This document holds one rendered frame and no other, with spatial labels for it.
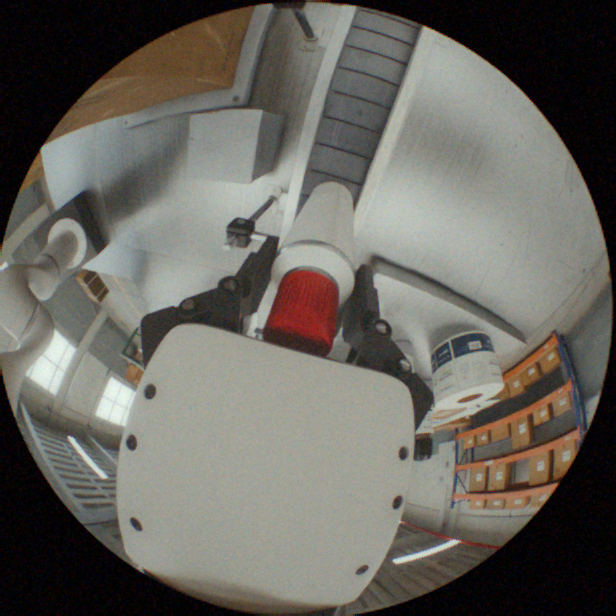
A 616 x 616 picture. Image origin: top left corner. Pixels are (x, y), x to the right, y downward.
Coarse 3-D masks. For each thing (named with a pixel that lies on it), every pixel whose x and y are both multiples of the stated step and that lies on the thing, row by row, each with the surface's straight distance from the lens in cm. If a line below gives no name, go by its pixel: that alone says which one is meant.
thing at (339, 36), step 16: (352, 16) 24; (336, 32) 22; (336, 48) 21; (336, 64) 21; (320, 80) 20; (320, 96) 20; (320, 112) 19; (304, 128) 19; (304, 144) 19; (304, 160) 20; (304, 176) 20; (288, 192) 21; (288, 208) 21; (288, 224) 22; (272, 288) 28
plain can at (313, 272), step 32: (320, 192) 20; (320, 224) 12; (352, 224) 17; (288, 256) 11; (320, 256) 10; (352, 256) 12; (288, 288) 9; (320, 288) 9; (352, 288) 12; (288, 320) 8; (320, 320) 8; (320, 352) 9
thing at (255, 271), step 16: (272, 240) 12; (256, 256) 10; (272, 256) 12; (240, 272) 11; (256, 272) 10; (256, 288) 10; (192, 304) 9; (208, 304) 9; (256, 304) 11; (192, 320) 9; (208, 320) 10
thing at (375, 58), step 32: (352, 32) 32; (384, 32) 33; (416, 32) 34; (352, 64) 30; (384, 64) 30; (352, 96) 29; (384, 96) 29; (320, 128) 28; (352, 128) 27; (384, 128) 28; (320, 160) 28; (352, 160) 27; (352, 192) 28
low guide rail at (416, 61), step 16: (432, 32) 31; (416, 48) 29; (416, 64) 27; (416, 80) 27; (400, 96) 25; (400, 112) 25; (384, 144) 24; (384, 160) 24; (368, 176) 25; (368, 192) 25
